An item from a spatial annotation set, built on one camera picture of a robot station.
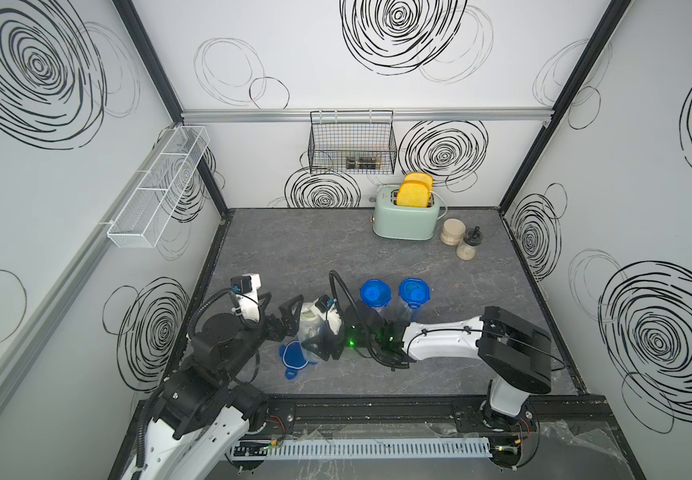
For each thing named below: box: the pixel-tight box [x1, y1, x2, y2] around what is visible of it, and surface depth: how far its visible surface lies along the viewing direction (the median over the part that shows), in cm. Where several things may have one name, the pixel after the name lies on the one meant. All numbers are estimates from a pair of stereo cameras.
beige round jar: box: [440, 218, 466, 246], surface depth 110 cm
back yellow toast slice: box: [404, 172, 434, 191], surface depth 102 cm
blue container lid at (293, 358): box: [278, 339, 319, 380], surface depth 84 cm
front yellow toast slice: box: [396, 182, 431, 208], surface depth 101 cm
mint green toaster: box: [370, 184, 440, 240], surface depth 107 cm
